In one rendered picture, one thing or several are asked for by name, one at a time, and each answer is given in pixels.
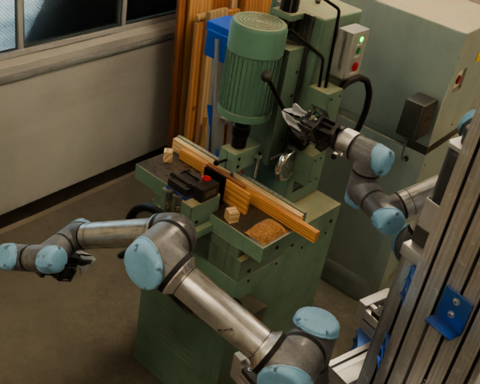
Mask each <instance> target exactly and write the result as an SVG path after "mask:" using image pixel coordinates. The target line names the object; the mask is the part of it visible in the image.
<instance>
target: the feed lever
mask: <svg viewBox="0 0 480 384"><path fill-rule="evenodd" d="M272 78H273V74H272V72H271V71H269V70H264V71H263V72H262V73H261V80H262V81H263V82H267V83H268V85H269V87H270V89H271V91H272V93H273V95H274V97H275V98H276V100H277V103H278V104H279V106H280V109H281V110H283V109H286V108H285V107H284V105H283V102H282V101H281V99H280V96H279V95H278V93H277V90H276V88H275V87H274V84H273V82H272V81H271V79H272ZM288 143H289V145H290V146H292V147H293V148H295V149H298V150H299V151H302V150H304V149H306V147H307V146H309V145H310V141H308V142H306V141H305V140H303V139H300V138H298V137H297V136H296V135H295V133H294V132H291V134H290V136H289V139H288Z"/></svg>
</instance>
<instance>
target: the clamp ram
mask: <svg viewBox="0 0 480 384"><path fill-rule="evenodd" d="M203 175H208V176H210V177H211V178H212V179H213V180H215V181H217V182H219V194H220V200H219V201H221V200H223V196H224V191H225V186H226V177H225V176H223V175H222V174H220V173H219V172H217V171H215V170H213V169H212V168H211V167H209V166H206V167H205V168H204V173H203Z"/></svg>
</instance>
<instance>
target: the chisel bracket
mask: <svg viewBox="0 0 480 384"><path fill-rule="evenodd" d="M261 147H262V144H261V143H259V142H258V141H256V140H254V139H252V138H251V137H248V138H247V143H246V147H245V148H244V149H235V148H233V147H232V146H231V143H228V144H226V145H224V146H221V148H220V153H219V160H222V159H225V158H227V160H228V161H227V162H223V163H220V164H219V165H221V166H222V167H224V168H225V169H227V170H228V171H230V172H232V173H234V172H236V171H238V170H240V169H243V168H245V167H247V166H249V165H252V164H254V163H256V162H257V159H256V158H255V157H254V154H255V153H257V152H260V151H261Z"/></svg>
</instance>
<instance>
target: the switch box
mask: <svg viewBox="0 0 480 384"><path fill-rule="evenodd" d="M369 33H370V29H369V28H367V27H364V26H361V25H359V24H351V25H347V26H344V27H340V28H339V30H338V35H337V39H336V42H335V46H334V53H333V57H332V61H331V69H330V74H331V75H333V76H335V77H337V78H340V79H345V78H349V77H351V76H353V75H357V74H358V73H359V71H360V65H361V62H362V59H363V54H364V50H365V48H366V42H367V39H368V36H369ZM361 36H363V41H362V42H360V41H359V40H360V37H361ZM358 43H362V45H359V46H357V44H358ZM358 47H360V48H361V51H360V53H359V56H358V57H356V58H354V56H356V55H358V54H356V50H357V48H358ZM356 62H358V68H357V70H356V71H355V73H353V74H350V72H352V66H353V64H354V63H356Z"/></svg>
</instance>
